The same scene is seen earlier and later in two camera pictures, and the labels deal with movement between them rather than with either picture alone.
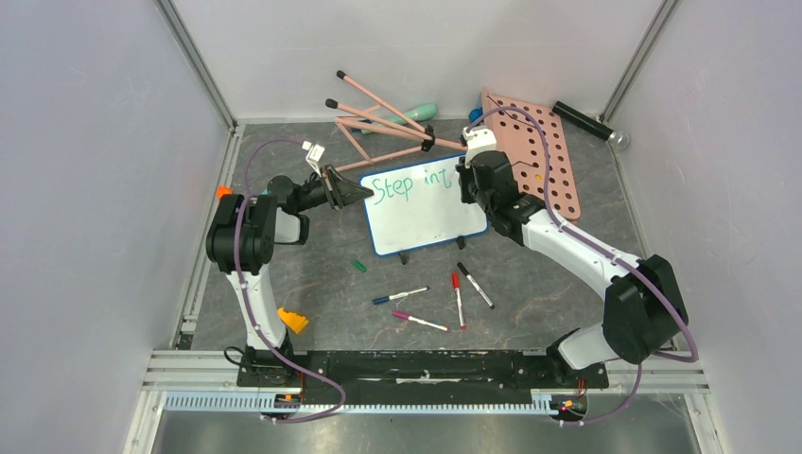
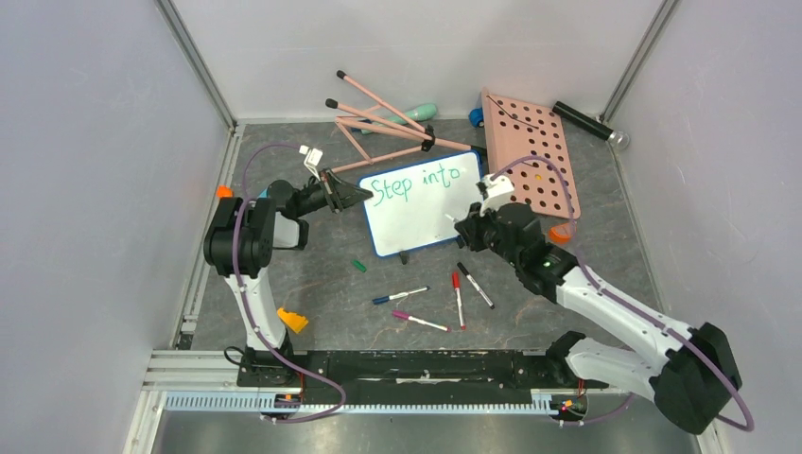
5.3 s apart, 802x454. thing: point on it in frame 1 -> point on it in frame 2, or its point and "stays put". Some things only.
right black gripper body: (467, 182) -> (475, 230)
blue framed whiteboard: (418, 205) stays put
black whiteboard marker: (476, 286) stays put
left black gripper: (339, 191) stays put
